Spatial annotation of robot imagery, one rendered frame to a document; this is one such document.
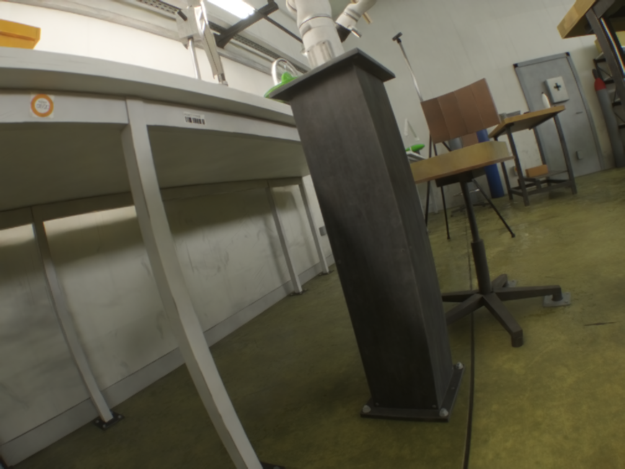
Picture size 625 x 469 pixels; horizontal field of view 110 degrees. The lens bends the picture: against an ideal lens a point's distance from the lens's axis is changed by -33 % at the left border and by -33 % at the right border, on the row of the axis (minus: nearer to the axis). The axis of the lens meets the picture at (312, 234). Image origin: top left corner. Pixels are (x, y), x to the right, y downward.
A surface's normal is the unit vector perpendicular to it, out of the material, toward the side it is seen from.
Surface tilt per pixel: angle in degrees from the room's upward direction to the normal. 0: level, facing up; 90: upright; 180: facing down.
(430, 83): 90
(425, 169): 90
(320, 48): 90
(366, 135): 90
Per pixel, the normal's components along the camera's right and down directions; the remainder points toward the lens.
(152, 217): 0.86, -0.22
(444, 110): -0.62, 0.22
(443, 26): -0.43, 0.18
